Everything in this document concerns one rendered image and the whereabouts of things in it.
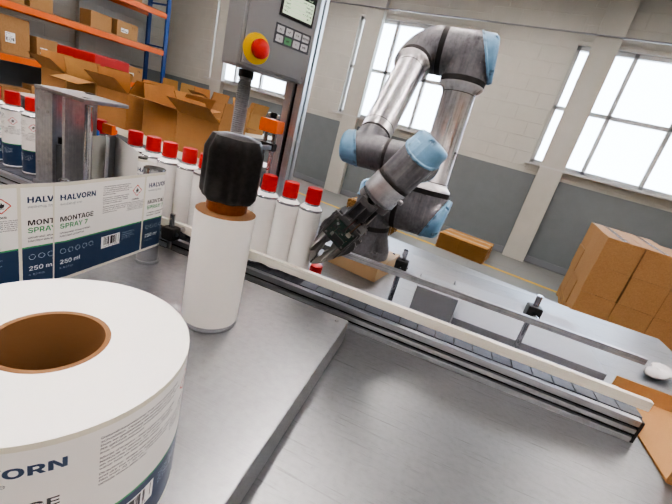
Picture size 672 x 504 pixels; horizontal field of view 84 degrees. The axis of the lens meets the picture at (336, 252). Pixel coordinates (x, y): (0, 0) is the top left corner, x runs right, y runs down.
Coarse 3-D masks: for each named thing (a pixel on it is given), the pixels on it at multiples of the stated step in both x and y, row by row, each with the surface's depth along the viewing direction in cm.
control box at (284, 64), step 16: (240, 0) 76; (256, 0) 75; (272, 0) 76; (320, 0) 82; (240, 16) 76; (256, 16) 76; (272, 16) 78; (240, 32) 76; (256, 32) 77; (272, 32) 79; (304, 32) 83; (224, 48) 83; (240, 48) 77; (272, 48) 80; (288, 48) 82; (240, 64) 79; (256, 64) 80; (272, 64) 82; (288, 64) 84; (304, 64) 86; (288, 80) 86
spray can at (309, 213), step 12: (312, 192) 80; (300, 204) 82; (312, 204) 80; (300, 216) 81; (312, 216) 80; (300, 228) 82; (312, 228) 82; (300, 240) 82; (312, 240) 83; (300, 252) 83; (300, 264) 84
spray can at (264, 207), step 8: (264, 176) 81; (272, 176) 81; (264, 184) 81; (272, 184) 81; (264, 192) 82; (272, 192) 82; (256, 200) 82; (264, 200) 81; (272, 200) 82; (256, 208) 82; (264, 208) 82; (272, 208) 83; (256, 216) 83; (264, 216) 83; (272, 216) 84; (256, 224) 83; (264, 224) 83; (256, 232) 84; (264, 232) 84; (256, 240) 84; (264, 240) 85; (256, 248) 85; (264, 248) 86
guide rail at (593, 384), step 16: (176, 224) 89; (256, 256) 84; (288, 272) 82; (304, 272) 81; (336, 288) 80; (352, 288) 79; (384, 304) 77; (416, 320) 76; (432, 320) 75; (464, 336) 74; (480, 336) 73; (496, 352) 72; (512, 352) 71; (544, 368) 70; (560, 368) 69; (592, 384) 68; (608, 384) 68; (624, 400) 67; (640, 400) 66
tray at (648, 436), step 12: (612, 384) 83; (624, 384) 82; (636, 384) 82; (648, 396) 82; (660, 396) 81; (660, 408) 81; (648, 420) 76; (660, 420) 77; (648, 432) 72; (660, 432) 73; (648, 444) 68; (660, 444) 69; (660, 456) 66; (660, 468) 63
